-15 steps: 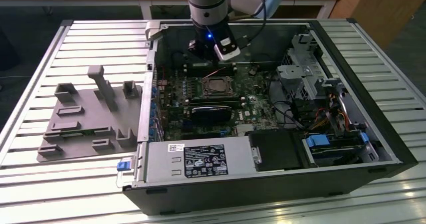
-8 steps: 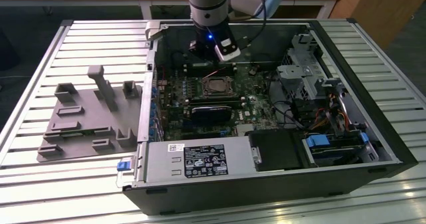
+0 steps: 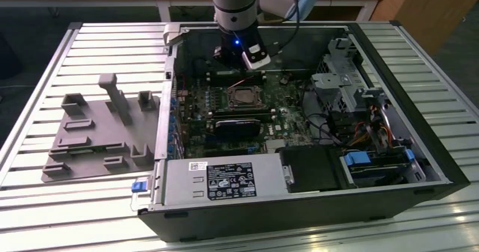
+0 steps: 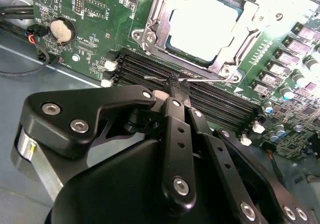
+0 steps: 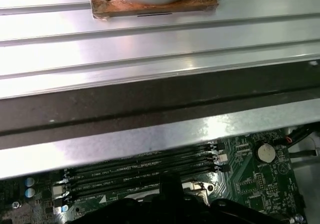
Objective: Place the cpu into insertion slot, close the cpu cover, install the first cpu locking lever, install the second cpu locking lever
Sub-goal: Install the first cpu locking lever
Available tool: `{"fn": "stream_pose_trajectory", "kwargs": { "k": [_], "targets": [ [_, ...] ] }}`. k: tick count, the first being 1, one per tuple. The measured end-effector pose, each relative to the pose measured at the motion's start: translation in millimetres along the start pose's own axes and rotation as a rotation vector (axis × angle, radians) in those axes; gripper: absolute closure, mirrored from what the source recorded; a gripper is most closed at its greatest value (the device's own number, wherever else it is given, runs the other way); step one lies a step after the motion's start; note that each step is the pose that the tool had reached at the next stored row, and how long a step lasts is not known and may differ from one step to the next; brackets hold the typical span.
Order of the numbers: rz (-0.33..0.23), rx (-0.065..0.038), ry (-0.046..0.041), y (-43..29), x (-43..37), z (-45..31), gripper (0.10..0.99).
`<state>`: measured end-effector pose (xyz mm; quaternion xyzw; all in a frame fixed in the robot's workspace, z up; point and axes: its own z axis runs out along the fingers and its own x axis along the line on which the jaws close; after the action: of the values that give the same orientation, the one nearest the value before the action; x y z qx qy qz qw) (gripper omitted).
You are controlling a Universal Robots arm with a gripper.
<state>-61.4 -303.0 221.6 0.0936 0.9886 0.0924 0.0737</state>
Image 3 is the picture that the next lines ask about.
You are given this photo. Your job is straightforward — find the silver topped green CPU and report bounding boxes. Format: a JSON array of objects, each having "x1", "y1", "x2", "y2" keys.
[{"x1": 235, "y1": 90, "x2": 256, "y2": 103}]

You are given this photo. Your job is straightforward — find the thin wire locking lever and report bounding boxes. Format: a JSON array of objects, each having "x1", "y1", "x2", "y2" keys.
[{"x1": 228, "y1": 76, "x2": 260, "y2": 89}]

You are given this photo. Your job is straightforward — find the metal disk bay cage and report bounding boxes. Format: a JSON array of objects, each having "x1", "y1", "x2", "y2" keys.
[{"x1": 309, "y1": 37, "x2": 388, "y2": 113}]

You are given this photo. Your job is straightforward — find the yellow orange wire bundle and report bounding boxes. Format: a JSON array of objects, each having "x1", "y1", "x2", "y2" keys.
[{"x1": 349, "y1": 103, "x2": 396, "y2": 152}]

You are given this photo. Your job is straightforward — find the brown wooden cabinet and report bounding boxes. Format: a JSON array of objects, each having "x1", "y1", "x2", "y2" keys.
[{"x1": 369, "y1": 0, "x2": 479, "y2": 56}]

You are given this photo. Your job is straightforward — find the CPU socket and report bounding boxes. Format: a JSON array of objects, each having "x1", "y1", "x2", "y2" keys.
[{"x1": 223, "y1": 85, "x2": 265, "y2": 110}]

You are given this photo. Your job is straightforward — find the hard disk in blue carrier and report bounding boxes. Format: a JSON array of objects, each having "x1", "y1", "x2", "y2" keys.
[{"x1": 339, "y1": 148, "x2": 416, "y2": 188}]

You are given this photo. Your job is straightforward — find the black RAM slot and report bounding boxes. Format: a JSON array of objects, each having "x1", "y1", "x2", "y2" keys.
[
  {"x1": 212, "y1": 111, "x2": 272, "y2": 116},
  {"x1": 212, "y1": 108, "x2": 272, "y2": 114},
  {"x1": 212, "y1": 113, "x2": 273, "y2": 118},
  {"x1": 212, "y1": 115, "x2": 273, "y2": 121}
]

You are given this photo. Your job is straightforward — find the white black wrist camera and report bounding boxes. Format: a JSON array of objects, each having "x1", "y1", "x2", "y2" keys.
[{"x1": 241, "y1": 43, "x2": 272, "y2": 71}]

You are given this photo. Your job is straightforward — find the metal socket cover frame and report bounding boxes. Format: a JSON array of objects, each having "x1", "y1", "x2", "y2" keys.
[{"x1": 225, "y1": 86, "x2": 263, "y2": 109}]

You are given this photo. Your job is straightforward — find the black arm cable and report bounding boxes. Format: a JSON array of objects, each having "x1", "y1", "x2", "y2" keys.
[{"x1": 271, "y1": 0, "x2": 303, "y2": 57}]

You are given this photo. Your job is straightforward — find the small silver chipset heatsink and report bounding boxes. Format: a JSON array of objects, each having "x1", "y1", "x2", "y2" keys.
[{"x1": 267, "y1": 139, "x2": 288, "y2": 152}]

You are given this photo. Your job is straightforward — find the green motherboard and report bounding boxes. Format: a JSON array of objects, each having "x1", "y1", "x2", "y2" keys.
[{"x1": 169, "y1": 72, "x2": 311, "y2": 159}]

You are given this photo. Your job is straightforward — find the black finned heatsink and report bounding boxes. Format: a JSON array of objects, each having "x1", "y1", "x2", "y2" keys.
[{"x1": 207, "y1": 70, "x2": 263, "y2": 86}]

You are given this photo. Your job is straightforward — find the black plastic drive cover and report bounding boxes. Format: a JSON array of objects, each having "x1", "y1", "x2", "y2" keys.
[{"x1": 279, "y1": 145, "x2": 355, "y2": 194}]

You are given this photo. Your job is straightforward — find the green RAM stick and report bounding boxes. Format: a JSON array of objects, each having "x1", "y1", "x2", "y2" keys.
[{"x1": 65, "y1": 148, "x2": 108, "y2": 155}]

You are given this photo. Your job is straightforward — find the black graphics card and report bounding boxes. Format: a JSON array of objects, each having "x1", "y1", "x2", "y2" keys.
[{"x1": 213, "y1": 118, "x2": 261, "y2": 138}]

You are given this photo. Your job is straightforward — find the grey power supply unit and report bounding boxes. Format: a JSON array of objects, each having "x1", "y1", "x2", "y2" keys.
[{"x1": 149, "y1": 152, "x2": 292, "y2": 208}]

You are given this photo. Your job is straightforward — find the black grey PC case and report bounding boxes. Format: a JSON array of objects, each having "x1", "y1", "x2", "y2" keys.
[{"x1": 131, "y1": 21, "x2": 471, "y2": 243}]

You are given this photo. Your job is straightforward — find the grey parts rack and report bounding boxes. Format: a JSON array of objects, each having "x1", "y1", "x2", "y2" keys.
[{"x1": 40, "y1": 74, "x2": 161, "y2": 183}]

